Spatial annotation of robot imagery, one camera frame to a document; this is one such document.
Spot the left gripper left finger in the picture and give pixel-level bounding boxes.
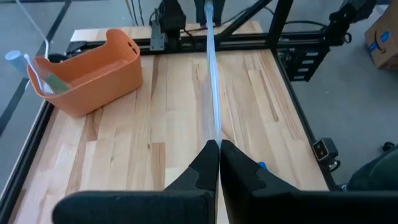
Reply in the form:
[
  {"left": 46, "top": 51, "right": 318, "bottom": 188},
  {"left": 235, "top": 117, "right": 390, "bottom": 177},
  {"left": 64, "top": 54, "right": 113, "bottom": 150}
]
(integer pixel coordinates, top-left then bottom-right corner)
[{"left": 52, "top": 139, "right": 221, "bottom": 224}]

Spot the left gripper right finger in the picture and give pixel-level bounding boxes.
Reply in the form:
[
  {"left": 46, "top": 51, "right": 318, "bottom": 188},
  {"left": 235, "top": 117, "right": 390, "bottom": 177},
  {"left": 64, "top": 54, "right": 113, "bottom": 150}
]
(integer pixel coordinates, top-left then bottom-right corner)
[{"left": 220, "top": 139, "right": 398, "bottom": 224}]

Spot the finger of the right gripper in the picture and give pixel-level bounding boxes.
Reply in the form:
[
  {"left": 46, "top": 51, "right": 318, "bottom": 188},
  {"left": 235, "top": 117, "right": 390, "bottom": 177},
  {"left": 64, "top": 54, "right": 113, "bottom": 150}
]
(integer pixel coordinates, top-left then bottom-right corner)
[
  {"left": 194, "top": 0, "right": 208, "bottom": 27},
  {"left": 213, "top": 0, "right": 227, "bottom": 27}
]

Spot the green elastic bandage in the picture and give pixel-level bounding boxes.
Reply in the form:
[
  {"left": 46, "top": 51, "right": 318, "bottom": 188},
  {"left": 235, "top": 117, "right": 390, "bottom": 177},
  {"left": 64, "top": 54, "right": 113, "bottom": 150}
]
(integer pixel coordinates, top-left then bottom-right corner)
[{"left": 46, "top": 73, "right": 71, "bottom": 93}]

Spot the person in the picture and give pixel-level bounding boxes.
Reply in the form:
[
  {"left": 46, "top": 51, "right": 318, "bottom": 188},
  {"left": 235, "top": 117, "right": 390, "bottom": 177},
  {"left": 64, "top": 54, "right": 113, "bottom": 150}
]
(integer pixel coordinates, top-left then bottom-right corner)
[{"left": 337, "top": 141, "right": 398, "bottom": 192}]

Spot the black vented control box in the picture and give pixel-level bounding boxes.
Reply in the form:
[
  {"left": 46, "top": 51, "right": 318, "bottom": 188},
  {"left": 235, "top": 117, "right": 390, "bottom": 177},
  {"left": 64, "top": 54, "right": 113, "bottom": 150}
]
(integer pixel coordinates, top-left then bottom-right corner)
[{"left": 277, "top": 46, "right": 331, "bottom": 83}]

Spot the orange plastic bin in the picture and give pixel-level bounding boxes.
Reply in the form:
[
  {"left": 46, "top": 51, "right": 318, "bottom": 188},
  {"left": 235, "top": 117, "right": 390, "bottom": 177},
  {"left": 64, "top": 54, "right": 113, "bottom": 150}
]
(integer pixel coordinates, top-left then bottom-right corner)
[{"left": 27, "top": 29, "right": 143, "bottom": 118}]

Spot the white bent tube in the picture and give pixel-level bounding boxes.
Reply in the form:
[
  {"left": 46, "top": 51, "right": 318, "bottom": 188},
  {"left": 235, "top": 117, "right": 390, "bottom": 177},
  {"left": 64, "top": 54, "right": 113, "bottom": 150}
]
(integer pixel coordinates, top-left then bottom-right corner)
[{"left": 14, "top": 0, "right": 50, "bottom": 60}]

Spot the brown cardboard box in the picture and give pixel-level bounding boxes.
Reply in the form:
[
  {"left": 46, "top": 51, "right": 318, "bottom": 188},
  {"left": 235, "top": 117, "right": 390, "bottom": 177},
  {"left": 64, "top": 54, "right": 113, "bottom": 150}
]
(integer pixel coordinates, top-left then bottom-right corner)
[{"left": 364, "top": 2, "right": 398, "bottom": 70}]

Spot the white plastic bottle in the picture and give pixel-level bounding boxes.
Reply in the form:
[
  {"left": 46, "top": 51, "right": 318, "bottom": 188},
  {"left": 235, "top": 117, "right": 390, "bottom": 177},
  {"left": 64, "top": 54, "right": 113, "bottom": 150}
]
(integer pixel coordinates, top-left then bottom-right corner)
[{"left": 4, "top": 49, "right": 30, "bottom": 78}]

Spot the small grey camera box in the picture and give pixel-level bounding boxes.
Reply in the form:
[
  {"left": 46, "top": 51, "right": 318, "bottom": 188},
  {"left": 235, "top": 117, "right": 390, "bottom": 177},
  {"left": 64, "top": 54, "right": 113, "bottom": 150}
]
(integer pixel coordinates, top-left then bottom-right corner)
[{"left": 312, "top": 138, "right": 341, "bottom": 172}]

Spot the black and yellow wire bundle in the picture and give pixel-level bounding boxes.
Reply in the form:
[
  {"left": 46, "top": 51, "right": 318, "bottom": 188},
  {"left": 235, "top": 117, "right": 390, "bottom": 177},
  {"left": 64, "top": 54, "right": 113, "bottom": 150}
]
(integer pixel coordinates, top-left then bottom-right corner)
[{"left": 124, "top": 0, "right": 147, "bottom": 27}]

